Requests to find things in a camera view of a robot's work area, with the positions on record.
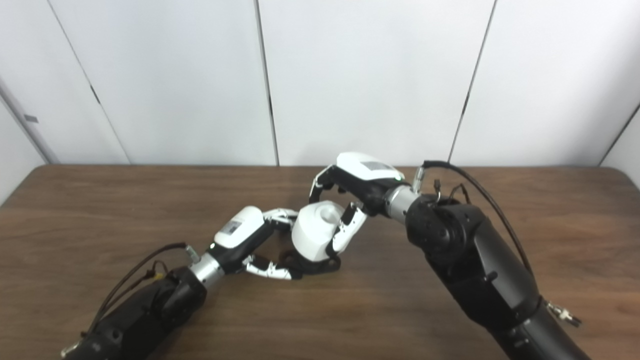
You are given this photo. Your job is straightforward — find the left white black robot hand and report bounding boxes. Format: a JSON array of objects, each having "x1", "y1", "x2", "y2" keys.
[{"x1": 189, "y1": 205, "x2": 301, "y2": 291}]

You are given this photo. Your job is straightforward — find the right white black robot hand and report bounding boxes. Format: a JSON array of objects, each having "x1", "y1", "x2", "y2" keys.
[{"x1": 308, "y1": 152, "x2": 423, "y2": 258}]

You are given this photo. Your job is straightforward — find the round white piece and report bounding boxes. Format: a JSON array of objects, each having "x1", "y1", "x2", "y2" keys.
[{"x1": 291, "y1": 200, "x2": 351, "y2": 263}]

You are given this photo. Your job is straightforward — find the black flanged holder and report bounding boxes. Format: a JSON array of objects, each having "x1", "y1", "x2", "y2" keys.
[{"x1": 277, "y1": 249, "x2": 342, "y2": 280}]

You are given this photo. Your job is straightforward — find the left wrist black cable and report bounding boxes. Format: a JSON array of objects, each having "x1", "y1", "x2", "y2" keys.
[{"x1": 60, "y1": 242, "x2": 201, "y2": 358}]

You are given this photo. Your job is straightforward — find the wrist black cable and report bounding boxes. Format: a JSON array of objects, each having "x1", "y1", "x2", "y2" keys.
[
  {"x1": 412, "y1": 160, "x2": 583, "y2": 328},
  {"x1": 60, "y1": 242, "x2": 201, "y2": 358}
]

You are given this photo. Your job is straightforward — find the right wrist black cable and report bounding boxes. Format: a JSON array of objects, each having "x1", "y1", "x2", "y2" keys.
[{"x1": 412, "y1": 160, "x2": 583, "y2": 328}]

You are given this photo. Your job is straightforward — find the right wrist thin wires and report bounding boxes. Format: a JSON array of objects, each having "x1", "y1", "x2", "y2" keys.
[{"x1": 432, "y1": 179, "x2": 473, "y2": 206}]

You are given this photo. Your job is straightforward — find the wrist thin wires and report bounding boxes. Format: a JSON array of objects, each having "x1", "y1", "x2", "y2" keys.
[
  {"x1": 432, "y1": 179, "x2": 473, "y2": 206},
  {"x1": 130, "y1": 260, "x2": 171, "y2": 291}
]

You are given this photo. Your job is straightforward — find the left wrist thin wires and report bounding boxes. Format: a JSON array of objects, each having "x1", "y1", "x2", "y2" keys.
[{"x1": 130, "y1": 260, "x2": 171, "y2": 291}]

